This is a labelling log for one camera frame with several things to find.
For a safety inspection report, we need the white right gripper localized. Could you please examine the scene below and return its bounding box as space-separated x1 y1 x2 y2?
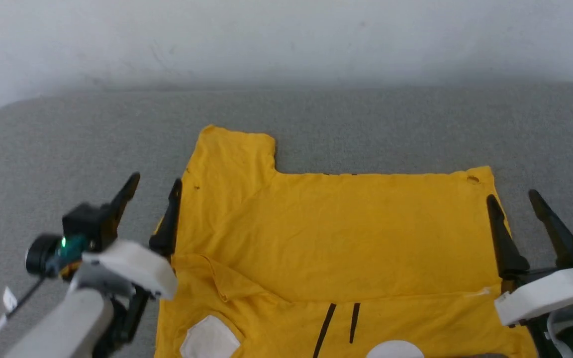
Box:
486 190 573 327

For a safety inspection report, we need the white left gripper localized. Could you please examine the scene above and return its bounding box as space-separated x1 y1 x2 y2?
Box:
83 173 183 301

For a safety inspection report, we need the yellow t-shirt with white patches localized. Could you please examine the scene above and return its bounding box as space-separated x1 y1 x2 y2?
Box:
153 124 538 358

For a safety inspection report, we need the grey fabric table cover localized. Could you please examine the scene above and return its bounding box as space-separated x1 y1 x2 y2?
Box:
0 82 573 358

